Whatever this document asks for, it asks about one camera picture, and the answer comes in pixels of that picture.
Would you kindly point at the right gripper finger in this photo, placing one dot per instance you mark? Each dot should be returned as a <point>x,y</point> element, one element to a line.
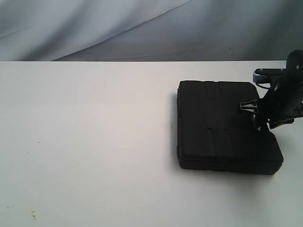
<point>261,122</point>

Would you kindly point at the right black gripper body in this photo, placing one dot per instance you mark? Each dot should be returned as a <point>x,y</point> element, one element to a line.
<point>282,103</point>

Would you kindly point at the black plastic tool case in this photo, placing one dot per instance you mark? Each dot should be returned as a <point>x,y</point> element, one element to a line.
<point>213,134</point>

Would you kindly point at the right silver black robot arm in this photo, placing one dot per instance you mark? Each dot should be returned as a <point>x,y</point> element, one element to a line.
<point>294,67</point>

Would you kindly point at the grey backdrop cloth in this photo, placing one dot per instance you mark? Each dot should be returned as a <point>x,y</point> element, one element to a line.
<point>150,30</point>

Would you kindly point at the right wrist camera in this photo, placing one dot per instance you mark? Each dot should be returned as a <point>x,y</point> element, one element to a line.
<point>267,76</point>

